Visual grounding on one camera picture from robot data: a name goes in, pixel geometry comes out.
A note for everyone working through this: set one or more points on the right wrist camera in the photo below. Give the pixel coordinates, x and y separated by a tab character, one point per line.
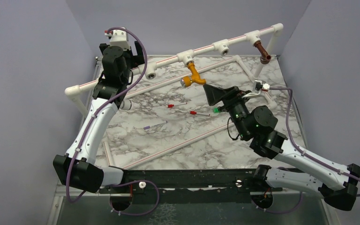
259	88

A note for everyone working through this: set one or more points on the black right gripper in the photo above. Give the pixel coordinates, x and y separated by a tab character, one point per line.
230	96

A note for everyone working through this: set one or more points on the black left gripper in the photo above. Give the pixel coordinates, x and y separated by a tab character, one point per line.
136	60

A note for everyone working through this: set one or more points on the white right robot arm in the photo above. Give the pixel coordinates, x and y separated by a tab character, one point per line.
335	183

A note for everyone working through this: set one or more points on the orange water faucet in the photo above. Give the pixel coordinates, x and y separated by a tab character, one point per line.
194	78

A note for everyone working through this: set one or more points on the red capped white stick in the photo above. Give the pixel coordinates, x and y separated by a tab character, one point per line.
175	105

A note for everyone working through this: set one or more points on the purple capped white stick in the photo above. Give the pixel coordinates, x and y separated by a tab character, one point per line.
153	126

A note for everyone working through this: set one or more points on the white PVC pipe frame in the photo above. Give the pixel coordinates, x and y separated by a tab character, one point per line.
185	141

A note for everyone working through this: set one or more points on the brown water faucet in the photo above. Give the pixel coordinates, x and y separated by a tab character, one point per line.
265	58

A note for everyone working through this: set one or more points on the green capped marker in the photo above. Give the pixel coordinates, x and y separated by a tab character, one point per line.
216	110

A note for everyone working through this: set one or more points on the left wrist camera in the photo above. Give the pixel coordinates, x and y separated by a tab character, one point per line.
118	38

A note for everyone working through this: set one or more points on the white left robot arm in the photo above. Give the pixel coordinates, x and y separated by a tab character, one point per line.
76	168

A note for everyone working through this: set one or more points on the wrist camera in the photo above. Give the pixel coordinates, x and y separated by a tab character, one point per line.
118	38
259	88

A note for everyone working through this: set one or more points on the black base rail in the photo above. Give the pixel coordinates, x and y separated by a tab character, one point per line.
188	186

